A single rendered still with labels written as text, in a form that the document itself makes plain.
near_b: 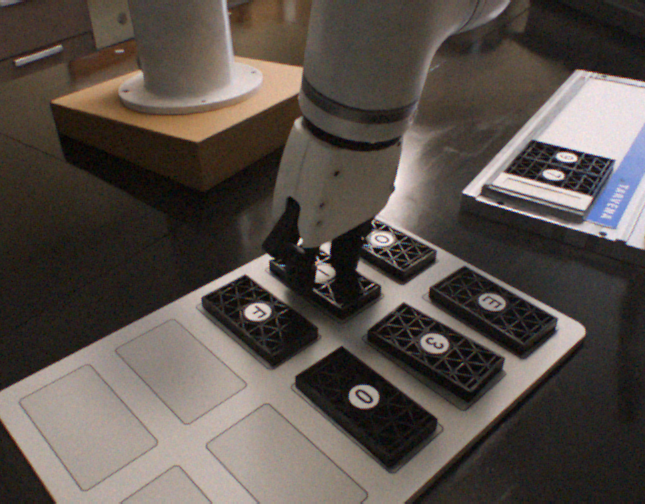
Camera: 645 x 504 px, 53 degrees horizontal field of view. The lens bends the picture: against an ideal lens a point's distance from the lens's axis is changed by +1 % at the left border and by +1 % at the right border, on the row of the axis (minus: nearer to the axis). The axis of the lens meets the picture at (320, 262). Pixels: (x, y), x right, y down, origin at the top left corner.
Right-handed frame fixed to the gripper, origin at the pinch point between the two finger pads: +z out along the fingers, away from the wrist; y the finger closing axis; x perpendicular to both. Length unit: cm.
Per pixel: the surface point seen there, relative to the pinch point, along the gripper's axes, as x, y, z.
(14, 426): -2.8, 27.3, 3.1
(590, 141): 3.8, -42.5, 0.6
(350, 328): 6.4, 2.6, 1.2
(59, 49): -231, -78, 110
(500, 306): 13.8, -7.7, -1.6
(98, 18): -290, -128, 132
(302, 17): -63, -57, 17
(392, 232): 0.2, -9.6, 1.4
